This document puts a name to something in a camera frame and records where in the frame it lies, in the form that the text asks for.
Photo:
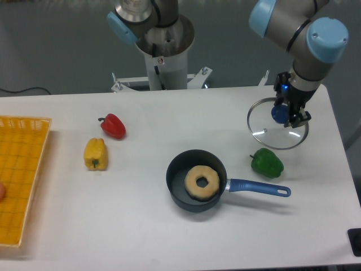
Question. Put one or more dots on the red bell pepper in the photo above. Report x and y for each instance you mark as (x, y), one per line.
(112, 126)

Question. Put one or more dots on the black device at table edge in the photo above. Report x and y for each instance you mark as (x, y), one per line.
(355, 241)

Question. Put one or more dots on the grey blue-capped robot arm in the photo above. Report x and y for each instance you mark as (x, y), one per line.
(315, 44)

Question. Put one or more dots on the green bell pepper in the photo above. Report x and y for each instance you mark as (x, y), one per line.
(266, 163)

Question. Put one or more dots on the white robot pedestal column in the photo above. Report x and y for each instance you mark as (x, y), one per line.
(165, 52)

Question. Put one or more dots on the beige donut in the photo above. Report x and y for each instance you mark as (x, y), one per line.
(202, 182)

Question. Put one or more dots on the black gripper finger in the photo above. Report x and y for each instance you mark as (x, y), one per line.
(291, 115)
(300, 119)

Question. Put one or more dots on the dark pot with blue handle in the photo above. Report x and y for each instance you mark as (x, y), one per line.
(182, 163)

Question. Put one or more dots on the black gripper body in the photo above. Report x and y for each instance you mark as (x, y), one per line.
(296, 98)

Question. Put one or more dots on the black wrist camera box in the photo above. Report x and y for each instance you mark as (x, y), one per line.
(281, 87)

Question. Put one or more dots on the yellow bell pepper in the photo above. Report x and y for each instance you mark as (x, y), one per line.
(95, 155)

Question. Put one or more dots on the yellow woven basket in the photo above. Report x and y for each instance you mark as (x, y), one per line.
(23, 142)

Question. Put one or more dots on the glass pot lid blue knob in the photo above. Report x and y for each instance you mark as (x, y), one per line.
(268, 125)

